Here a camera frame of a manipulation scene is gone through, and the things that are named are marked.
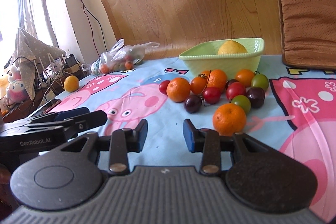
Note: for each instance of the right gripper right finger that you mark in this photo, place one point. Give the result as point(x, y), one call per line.
point(257, 175)

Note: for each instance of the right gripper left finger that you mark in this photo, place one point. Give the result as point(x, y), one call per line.
point(74, 172)

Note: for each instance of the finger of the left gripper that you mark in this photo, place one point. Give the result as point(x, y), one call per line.
point(62, 116)
point(85, 122)

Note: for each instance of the orange mandarin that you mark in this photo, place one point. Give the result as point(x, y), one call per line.
point(215, 79)
point(178, 89)
point(229, 119)

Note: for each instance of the dark purple tomato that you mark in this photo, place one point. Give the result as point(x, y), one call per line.
point(192, 104)
point(256, 96)

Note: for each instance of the plastic bag of fruits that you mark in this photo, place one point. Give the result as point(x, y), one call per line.
point(120, 57)

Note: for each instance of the yellow orange on table edge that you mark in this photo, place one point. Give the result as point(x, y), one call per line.
point(71, 84)

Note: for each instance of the pink plush toy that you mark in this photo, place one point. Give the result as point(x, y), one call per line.
point(15, 91)

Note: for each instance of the black charger adapter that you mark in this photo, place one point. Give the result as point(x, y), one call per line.
point(71, 61)

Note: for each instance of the grey dotted cloth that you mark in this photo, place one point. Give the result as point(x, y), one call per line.
point(29, 51)

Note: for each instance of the Peppa Pig tablecloth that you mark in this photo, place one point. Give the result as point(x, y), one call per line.
point(297, 117)

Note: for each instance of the green tomato front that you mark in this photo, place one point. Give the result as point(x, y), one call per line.
point(243, 102)

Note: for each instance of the green tomato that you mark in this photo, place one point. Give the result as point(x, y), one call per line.
point(243, 102)
point(260, 81)

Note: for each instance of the red tomato far left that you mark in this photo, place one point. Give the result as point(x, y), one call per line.
point(163, 86)

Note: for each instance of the red tomato centre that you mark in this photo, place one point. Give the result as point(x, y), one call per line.
point(235, 89)

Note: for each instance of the red tomato with stem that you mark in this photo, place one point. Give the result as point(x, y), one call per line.
point(212, 95)

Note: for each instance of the green tomato back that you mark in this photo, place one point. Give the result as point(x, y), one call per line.
point(260, 81)

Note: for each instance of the dark tomato behind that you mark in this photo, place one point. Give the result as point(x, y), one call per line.
point(230, 82)

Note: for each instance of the right orange tomato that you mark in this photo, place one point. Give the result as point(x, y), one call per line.
point(245, 77)

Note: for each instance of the small orange tomato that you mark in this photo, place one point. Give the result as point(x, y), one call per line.
point(198, 84)

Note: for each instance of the green ceramic bowl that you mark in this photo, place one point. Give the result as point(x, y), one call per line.
point(205, 57)

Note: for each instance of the yellow lemon in bowl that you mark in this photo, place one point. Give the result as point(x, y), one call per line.
point(231, 47)

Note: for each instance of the brown seat cushion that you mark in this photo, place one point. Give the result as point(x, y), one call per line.
point(308, 33)

